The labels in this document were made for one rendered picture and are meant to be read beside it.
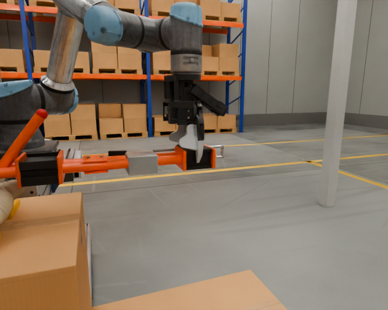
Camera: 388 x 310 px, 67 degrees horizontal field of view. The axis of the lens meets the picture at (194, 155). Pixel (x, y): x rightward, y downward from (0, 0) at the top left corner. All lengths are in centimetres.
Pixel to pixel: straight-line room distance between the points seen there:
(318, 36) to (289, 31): 127
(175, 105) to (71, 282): 41
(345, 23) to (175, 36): 273
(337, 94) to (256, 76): 743
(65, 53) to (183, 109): 56
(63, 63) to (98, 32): 49
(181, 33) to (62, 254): 51
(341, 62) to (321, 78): 892
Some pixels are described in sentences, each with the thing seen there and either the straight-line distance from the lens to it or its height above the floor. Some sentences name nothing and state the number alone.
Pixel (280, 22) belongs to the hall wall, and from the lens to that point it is 1122.
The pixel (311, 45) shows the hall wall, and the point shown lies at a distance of 1192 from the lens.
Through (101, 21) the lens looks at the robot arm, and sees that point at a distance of 67.
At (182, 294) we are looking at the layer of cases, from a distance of 113.
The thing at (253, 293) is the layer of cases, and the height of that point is 54.
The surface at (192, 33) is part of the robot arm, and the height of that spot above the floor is 136.
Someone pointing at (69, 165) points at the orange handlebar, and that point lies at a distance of 68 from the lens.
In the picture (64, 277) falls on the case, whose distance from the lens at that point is 58.
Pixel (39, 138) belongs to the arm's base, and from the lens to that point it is 118.
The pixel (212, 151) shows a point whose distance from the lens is 72.
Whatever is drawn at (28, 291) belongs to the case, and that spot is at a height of 91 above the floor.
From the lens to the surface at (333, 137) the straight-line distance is 331.
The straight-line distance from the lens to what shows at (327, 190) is 344.
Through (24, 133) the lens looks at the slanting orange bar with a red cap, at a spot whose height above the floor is 115.
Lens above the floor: 124
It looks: 13 degrees down
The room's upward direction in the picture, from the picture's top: straight up
